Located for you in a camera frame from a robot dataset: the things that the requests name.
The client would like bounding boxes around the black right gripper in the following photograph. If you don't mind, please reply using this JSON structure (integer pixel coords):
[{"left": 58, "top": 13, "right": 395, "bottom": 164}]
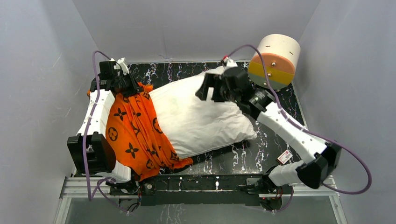
[{"left": 195, "top": 74, "right": 239, "bottom": 105}]

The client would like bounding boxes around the white pillow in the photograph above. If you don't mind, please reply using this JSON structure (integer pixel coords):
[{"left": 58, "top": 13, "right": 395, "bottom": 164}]
[{"left": 150, "top": 72, "right": 257, "bottom": 159}]

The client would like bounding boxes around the orange patterned plush pillowcase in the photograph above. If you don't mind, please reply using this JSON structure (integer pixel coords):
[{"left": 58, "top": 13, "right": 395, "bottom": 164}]
[{"left": 104, "top": 83, "right": 193, "bottom": 181}]

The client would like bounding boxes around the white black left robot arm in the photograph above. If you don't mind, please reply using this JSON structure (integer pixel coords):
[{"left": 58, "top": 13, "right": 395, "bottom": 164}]
[{"left": 67, "top": 58, "right": 142, "bottom": 194}]

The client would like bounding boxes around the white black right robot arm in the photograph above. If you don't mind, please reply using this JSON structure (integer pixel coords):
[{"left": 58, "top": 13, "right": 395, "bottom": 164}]
[{"left": 195, "top": 67, "right": 341, "bottom": 193}]

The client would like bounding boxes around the white cylinder with coloured lid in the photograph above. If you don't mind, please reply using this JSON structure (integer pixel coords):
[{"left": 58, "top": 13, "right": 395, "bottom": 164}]
[{"left": 247, "top": 34, "right": 301, "bottom": 90}]

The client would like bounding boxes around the red white label tag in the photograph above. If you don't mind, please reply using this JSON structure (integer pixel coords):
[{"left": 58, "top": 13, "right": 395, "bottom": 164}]
[{"left": 277, "top": 150, "right": 293, "bottom": 165}]

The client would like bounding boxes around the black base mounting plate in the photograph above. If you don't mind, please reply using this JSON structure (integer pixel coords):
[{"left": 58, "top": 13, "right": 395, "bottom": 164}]
[{"left": 110, "top": 174, "right": 291, "bottom": 209}]

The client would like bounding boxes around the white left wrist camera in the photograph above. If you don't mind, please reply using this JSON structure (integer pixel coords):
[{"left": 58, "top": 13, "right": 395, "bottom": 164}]
[{"left": 110, "top": 57, "right": 130, "bottom": 75}]

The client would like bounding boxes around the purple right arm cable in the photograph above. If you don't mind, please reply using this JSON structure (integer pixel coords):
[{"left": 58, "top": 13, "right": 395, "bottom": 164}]
[{"left": 227, "top": 44, "right": 373, "bottom": 214}]

